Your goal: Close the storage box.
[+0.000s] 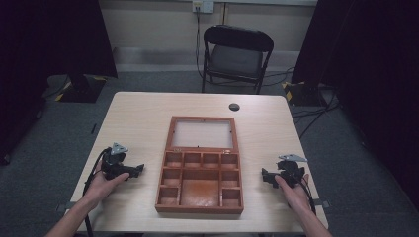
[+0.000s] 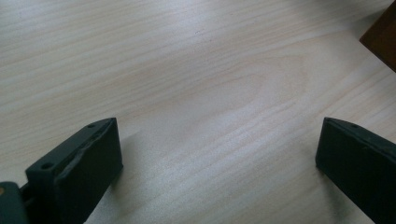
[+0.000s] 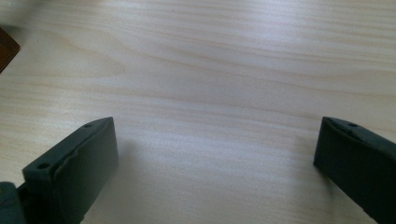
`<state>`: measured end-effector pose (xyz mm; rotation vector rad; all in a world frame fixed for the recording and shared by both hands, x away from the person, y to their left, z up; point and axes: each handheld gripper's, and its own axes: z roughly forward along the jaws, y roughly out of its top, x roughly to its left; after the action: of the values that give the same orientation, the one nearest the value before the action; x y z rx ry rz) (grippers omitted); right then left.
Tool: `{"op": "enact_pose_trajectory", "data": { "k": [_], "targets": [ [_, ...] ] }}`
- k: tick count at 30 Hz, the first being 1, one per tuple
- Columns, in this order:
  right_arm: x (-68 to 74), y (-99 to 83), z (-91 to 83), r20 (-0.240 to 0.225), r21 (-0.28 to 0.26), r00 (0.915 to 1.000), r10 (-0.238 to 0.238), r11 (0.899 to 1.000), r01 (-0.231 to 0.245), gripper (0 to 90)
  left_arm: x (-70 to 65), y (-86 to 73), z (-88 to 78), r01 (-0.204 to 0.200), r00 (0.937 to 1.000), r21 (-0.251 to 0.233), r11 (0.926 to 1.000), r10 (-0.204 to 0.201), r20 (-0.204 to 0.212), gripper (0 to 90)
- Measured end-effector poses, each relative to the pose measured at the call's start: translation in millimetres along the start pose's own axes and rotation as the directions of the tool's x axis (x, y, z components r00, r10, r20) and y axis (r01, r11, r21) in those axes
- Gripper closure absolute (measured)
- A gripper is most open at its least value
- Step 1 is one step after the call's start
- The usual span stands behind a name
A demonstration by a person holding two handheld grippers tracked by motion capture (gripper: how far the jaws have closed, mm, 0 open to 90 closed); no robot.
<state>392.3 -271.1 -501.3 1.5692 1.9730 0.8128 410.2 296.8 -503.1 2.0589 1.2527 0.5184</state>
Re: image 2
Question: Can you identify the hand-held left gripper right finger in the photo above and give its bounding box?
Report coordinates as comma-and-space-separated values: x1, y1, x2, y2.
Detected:
315, 117, 396, 224

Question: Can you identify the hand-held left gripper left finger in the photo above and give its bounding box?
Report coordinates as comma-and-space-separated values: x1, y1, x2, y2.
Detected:
19, 117, 124, 224

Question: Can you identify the dark brown wooden object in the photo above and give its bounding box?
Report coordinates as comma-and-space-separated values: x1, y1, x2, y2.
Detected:
359, 1, 396, 73

